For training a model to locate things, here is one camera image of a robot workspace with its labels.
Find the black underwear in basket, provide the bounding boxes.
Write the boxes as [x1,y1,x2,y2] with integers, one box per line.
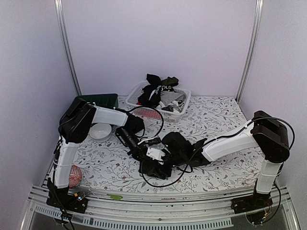
[137,74,179,108]

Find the aluminium frame post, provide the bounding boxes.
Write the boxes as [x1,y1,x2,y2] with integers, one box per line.
[236,0,264,104]
[54,0,82,96]

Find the white plastic laundry basket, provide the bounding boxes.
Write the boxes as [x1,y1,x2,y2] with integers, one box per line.
[125,81,191,123]

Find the white ceramic bowl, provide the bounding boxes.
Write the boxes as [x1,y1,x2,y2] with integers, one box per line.
[89,123,112,142]

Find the floral patterned table mat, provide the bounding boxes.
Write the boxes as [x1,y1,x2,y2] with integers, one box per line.
[47,95,272,194]

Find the red patterned bowl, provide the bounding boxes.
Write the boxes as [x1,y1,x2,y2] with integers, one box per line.
[69,165,82,188]

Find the right robot arm white sleeves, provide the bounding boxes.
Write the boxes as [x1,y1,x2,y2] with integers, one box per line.
[189,110,295,196]

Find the green tape scrap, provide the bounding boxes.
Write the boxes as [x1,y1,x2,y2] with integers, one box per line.
[108,194,123,201]

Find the right aluminium frame post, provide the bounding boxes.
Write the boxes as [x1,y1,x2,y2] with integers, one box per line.
[236,0,264,104]

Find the grey underwear in basket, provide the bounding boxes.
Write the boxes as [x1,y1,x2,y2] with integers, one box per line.
[157,92,187,113]

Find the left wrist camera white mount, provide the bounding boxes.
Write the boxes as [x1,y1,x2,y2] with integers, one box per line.
[137,137,165,162]

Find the left aluminium frame post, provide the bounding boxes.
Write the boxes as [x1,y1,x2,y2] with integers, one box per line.
[54,0,82,96]

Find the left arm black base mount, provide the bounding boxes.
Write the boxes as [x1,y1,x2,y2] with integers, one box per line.
[46,181,88,214]

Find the green compartment tray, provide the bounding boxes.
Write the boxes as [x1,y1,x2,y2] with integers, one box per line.
[77,93,118,108]

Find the left robot arm white sleeves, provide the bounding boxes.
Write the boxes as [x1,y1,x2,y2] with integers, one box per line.
[49,97,146,192]

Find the aluminium front table rail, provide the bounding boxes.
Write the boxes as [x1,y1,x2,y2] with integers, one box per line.
[21,186,301,230]

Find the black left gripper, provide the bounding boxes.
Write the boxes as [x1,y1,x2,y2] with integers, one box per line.
[118,127,150,166]

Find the black pinstriped underwear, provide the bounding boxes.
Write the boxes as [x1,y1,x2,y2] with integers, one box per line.
[139,160,172,180]

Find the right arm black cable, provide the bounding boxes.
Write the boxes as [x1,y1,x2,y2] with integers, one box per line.
[139,159,194,188]

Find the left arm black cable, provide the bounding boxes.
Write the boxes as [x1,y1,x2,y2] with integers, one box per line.
[127,106,165,139]

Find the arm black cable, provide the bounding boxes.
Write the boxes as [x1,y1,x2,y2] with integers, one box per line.
[127,106,165,139]
[139,159,194,188]

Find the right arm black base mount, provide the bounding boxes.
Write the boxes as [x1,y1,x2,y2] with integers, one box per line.
[231,189,273,214]

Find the robot arm white sleeves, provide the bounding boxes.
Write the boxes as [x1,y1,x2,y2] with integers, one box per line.
[49,97,146,192]
[189,110,295,196]

